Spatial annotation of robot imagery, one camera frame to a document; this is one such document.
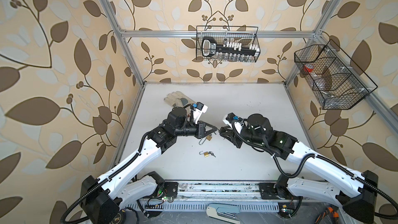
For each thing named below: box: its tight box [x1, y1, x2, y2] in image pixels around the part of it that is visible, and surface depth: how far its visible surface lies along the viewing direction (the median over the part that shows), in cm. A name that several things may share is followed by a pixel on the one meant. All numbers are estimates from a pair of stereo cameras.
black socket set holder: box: [201, 36, 261, 58], surface depth 84 cm
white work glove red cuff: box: [163, 90, 197, 108], surface depth 113 cm
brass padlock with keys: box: [199, 150, 217, 158], surface depth 88 cm
